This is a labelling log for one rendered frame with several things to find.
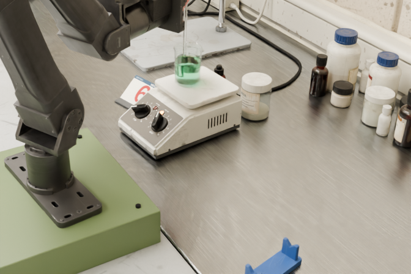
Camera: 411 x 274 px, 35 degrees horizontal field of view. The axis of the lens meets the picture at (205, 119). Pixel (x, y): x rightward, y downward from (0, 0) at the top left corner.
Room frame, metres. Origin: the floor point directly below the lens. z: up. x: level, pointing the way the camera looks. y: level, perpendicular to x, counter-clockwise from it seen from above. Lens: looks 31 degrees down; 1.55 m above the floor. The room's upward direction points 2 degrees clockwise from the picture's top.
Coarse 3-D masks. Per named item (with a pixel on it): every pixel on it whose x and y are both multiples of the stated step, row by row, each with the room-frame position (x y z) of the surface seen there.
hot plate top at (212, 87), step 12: (204, 72) 1.13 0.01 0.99; (156, 84) 1.08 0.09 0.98; (168, 84) 1.08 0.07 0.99; (204, 84) 1.08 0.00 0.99; (216, 84) 1.08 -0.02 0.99; (228, 84) 1.09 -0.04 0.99; (180, 96) 1.03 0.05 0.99; (192, 96) 1.04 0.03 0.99; (204, 96) 1.04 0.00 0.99; (216, 96) 1.04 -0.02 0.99; (228, 96) 1.05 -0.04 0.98; (192, 108) 1.00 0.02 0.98
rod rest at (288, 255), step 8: (288, 240) 0.71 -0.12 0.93; (288, 248) 0.71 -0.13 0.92; (296, 248) 0.70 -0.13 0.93; (272, 256) 0.71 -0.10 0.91; (280, 256) 0.71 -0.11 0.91; (288, 256) 0.71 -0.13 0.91; (296, 256) 0.70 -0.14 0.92; (248, 264) 0.66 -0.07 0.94; (264, 264) 0.69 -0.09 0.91; (272, 264) 0.69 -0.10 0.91; (280, 264) 0.69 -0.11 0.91; (288, 264) 0.69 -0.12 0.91; (296, 264) 0.69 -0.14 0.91; (248, 272) 0.65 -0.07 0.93; (256, 272) 0.65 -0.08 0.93; (264, 272) 0.67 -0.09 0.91; (272, 272) 0.67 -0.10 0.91; (280, 272) 0.67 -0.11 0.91; (288, 272) 0.68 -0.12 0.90
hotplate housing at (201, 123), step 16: (160, 96) 1.07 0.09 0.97; (176, 112) 1.01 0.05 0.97; (192, 112) 1.01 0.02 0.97; (208, 112) 1.02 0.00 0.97; (224, 112) 1.04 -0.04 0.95; (240, 112) 1.07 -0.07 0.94; (128, 128) 1.02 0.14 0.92; (176, 128) 0.98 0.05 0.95; (192, 128) 1.00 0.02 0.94; (208, 128) 1.02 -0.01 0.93; (224, 128) 1.04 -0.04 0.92; (144, 144) 0.97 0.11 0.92; (160, 144) 0.96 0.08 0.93; (176, 144) 0.98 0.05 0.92; (192, 144) 1.00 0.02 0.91
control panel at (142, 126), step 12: (144, 96) 1.08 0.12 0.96; (168, 108) 1.03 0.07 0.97; (132, 120) 1.03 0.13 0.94; (144, 120) 1.02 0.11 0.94; (168, 120) 1.00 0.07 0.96; (180, 120) 0.99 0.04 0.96; (144, 132) 0.99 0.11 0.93; (156, 132) 0.98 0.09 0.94; (168, 132) 0.97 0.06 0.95; (156, 144) 0.96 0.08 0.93
